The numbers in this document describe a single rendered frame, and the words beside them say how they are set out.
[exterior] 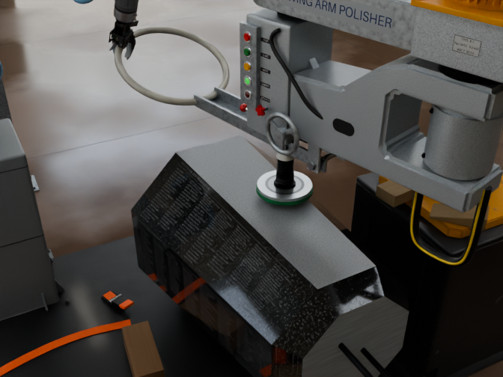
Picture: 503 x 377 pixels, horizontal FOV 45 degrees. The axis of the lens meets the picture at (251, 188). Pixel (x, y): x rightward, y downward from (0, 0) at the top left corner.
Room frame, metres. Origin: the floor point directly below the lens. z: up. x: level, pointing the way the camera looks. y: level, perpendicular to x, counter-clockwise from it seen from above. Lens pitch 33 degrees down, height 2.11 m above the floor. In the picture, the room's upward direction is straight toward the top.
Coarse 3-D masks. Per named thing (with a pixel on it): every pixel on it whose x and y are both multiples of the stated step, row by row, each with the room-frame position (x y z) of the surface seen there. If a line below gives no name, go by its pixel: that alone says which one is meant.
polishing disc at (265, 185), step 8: (264, 176) 2.03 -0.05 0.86; (272, 176) 2.03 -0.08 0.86; (296, 176) 2.03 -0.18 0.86; (304, 176) 2.03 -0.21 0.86; (264, 184) 1.97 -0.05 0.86; (272, 184) 1.97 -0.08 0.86; (296, 184) 1.97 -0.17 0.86; (304, 184) 1.97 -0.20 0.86; (264, 192) 1.91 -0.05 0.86; (272, 192) 1.91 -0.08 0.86; (280, 192) 1.91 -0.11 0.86; (288, 192) 1.91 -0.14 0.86; (296, 192) 1.91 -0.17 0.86; (304, 192) 1.91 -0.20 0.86; (280, 200) 1.87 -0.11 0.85; (288, 200) 1.87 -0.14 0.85
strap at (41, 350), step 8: (128, 320) 2.09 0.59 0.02; (96, 328) 2.03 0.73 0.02; (104, 328) 2.03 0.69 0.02; (112, 328) 2.03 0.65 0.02; (72, 336) 1.99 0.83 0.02; (80, 336) 1.99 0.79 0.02; (88, 336) 1.99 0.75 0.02; (48, 344) 1.94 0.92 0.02; (56, 344) 1.94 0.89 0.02; (64, 344) 1.94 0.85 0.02; (32, 352) 1.89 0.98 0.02; (40, 352) 1.89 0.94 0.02; (16, 360) 1.85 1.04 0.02; (24, 360) 1.85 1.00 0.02; (0, 368) 1.80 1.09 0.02; (8, 368) 1.80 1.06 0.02; (0, 376) 1.76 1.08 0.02
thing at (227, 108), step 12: (228, 96) 2.27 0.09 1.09; (204, 108) 2.21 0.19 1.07; (216, 108) 2.16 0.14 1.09; (228, 108) 2.22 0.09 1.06; (228, 120) 2.11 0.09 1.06; (240, 120) 2.06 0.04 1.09; (252, 132) 2.01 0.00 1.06; (288, 144) 1.88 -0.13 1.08; (300, 156) 1.84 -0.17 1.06; (324, 156) 1.81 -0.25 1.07; (336, 156) 1.87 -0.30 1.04; (312, 168) 1.75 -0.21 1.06; (324, 168) 1.76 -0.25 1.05
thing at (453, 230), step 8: (496, 192) 2.04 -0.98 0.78; (424, 200) 1.98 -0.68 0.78; (432, 200) 1.98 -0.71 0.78; (496, 200) 1.98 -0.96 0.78; (424, 208) 1.92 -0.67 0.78; (496, 208) 1.92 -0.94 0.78; (424, 216) 1.91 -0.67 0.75; (488, 216) 1.87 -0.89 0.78; (496, 216) 1.87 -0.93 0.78; (440, 224) 1.83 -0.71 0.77; (448, 224) 1.82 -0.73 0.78; (456, 224) 1.82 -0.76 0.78; (488, 224) 1.84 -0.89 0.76; (496, 224) 1.86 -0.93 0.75; (448, 232) 1.80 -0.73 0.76; (456, 232) 1.79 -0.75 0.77; (464, 232) 1.79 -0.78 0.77
